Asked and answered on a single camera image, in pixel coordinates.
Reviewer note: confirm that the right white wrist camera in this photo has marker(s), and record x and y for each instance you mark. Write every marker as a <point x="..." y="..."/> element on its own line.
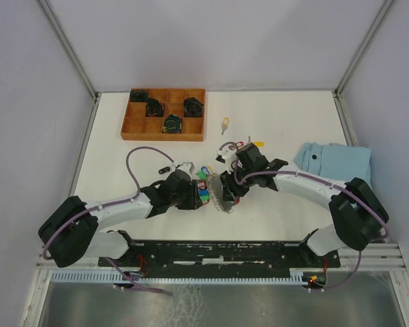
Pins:
<point x="227" y="156"/>

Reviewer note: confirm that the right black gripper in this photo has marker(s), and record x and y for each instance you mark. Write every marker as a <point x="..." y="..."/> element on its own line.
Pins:
<point x="230" y="189"/>

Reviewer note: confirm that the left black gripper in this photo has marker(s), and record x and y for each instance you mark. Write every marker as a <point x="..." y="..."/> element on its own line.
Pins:
<point x="193" y="201"/>

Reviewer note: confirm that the light blue cloth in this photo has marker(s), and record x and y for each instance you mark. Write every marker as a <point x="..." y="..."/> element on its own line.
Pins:
<point x="335" y="161"/>

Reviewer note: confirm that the yellow tag key upper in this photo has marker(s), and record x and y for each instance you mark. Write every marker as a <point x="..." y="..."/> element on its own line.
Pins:
<point x="224" y="125"/>

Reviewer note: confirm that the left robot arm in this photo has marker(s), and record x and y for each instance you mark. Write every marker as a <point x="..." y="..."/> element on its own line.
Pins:
<point x="74" y="230"/>

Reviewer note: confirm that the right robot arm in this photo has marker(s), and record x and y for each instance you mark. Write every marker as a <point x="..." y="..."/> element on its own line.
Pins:
<point x="358" y="217"/>

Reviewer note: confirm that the white cable duct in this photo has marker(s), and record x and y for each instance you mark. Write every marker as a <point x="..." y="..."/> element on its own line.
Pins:
<point x="113" y="276"/>

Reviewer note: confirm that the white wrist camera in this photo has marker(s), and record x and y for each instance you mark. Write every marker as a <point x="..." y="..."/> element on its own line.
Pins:
<point x="227" y="156"/>
<point x="187" y="167"/>

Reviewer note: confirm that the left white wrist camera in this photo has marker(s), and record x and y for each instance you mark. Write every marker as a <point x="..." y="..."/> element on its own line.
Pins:
<point x="187" y="167"/>

